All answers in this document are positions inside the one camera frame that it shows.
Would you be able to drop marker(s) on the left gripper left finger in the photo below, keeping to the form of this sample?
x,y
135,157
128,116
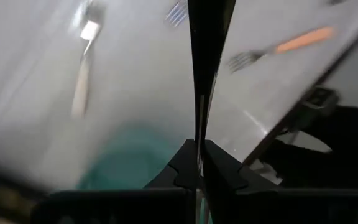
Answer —
x,y
179,168

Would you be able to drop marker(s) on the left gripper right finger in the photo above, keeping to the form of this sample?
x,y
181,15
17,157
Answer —
x,y
228,177

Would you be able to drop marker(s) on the teal plastic bin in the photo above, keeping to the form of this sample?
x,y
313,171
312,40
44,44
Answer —
x,y
129,161

